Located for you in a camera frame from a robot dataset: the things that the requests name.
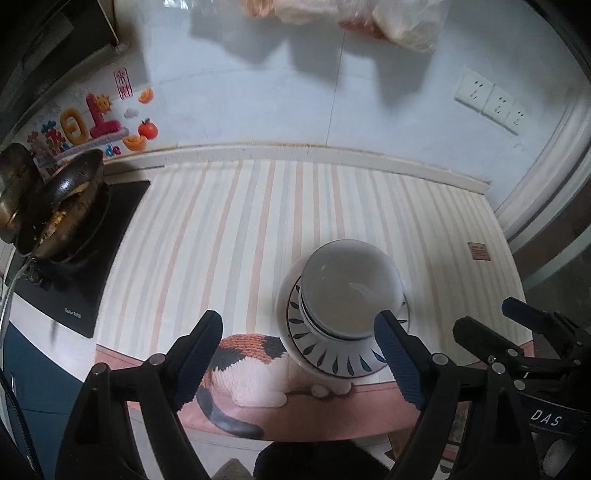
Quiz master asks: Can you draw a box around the plain white bowl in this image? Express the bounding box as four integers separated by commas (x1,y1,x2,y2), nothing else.
300,239,405,339

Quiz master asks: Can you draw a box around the metal wok with food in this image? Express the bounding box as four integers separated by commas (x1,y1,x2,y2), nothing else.
16,149,104,260

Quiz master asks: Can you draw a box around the plastic bag with food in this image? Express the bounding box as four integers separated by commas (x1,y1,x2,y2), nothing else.
339,0,451,53

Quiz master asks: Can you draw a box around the white wall socket panel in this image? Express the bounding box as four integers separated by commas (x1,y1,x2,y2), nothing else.
455,68,526,136

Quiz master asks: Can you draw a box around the colourful fruit wall sticker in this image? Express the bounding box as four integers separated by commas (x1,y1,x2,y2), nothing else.
16,67,159,178

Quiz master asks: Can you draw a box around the black cable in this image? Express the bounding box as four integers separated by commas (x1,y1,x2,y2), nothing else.
0,368,45,480

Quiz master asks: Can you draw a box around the black induction cooktop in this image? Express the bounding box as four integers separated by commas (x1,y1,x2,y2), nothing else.
15,180,150,338

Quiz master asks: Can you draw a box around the white bowl blue leaf pattern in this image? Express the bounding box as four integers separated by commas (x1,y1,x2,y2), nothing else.
274,257,394,385

